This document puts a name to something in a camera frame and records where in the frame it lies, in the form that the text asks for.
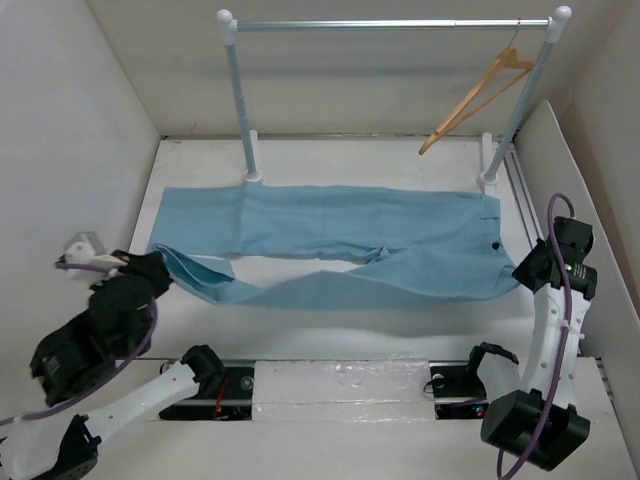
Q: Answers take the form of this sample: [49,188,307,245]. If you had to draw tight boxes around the light blue trousers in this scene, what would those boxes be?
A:
[148,183,517,311]

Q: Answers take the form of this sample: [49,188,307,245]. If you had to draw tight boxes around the wooden clothes hanger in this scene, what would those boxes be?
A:
[418,19,535,156]

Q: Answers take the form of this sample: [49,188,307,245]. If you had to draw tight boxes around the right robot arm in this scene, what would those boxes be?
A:
[462,216,597,471]

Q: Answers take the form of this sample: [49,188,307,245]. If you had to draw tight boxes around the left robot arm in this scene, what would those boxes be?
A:
[1,250,226,479]

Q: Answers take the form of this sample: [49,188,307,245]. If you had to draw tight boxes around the white metal clothes rack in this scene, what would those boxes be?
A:
[216,6,572,193]

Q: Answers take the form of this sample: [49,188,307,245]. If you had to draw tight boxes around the aluminium rail on right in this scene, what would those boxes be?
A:
[503,146,543,248]

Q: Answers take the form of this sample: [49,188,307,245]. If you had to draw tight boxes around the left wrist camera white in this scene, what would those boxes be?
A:
[54,231,125,282]

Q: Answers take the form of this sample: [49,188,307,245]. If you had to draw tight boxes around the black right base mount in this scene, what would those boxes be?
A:
[423,361,489,420]

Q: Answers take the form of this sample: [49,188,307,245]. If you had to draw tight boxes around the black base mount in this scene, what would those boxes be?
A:
[423,361,489,420]
[158,362,255,422]

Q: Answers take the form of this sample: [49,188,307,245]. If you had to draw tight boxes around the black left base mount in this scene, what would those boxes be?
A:
[158,362,255,422]

